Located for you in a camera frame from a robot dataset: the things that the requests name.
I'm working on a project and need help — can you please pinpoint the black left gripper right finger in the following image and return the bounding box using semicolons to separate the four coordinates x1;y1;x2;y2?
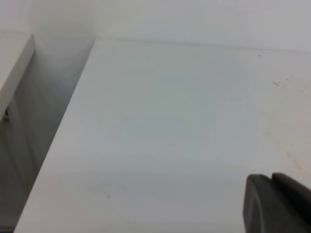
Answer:
272;173;311;215

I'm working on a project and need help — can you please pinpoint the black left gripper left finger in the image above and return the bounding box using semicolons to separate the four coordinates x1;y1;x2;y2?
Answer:
243;174;311;233

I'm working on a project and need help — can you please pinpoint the white side table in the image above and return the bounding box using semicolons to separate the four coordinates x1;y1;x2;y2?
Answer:
0;30;35;117

